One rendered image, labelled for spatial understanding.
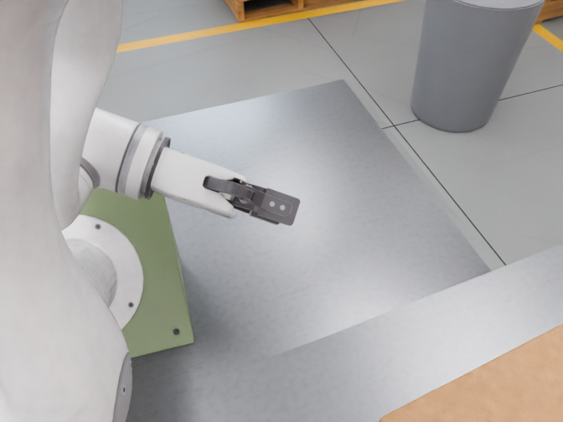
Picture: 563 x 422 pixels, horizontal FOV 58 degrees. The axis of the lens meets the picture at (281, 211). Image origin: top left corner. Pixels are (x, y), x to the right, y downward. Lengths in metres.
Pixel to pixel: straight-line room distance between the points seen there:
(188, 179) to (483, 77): 1.90
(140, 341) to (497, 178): 1.84
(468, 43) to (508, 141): 0.55
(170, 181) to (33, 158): 0.30
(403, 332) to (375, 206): 0.26
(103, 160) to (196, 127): 0.57
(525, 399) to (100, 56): 0.45
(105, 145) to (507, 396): 0.45
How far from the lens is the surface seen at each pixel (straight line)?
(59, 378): 0.34
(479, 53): 2.26
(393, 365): 0.79
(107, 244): 0.76
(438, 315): 0.84
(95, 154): 0.57
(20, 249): 0.30
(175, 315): 0.78
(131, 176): 0.57
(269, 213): 0.56
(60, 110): 0.48
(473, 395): 0.47
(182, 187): 0.55
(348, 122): 1.13
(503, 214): 2.22
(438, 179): 2.27
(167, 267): 0.77
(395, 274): 0.87
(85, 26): 0.46
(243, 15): 3.23
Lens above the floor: 1.53
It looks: 48 degrees down
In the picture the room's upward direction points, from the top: straight up
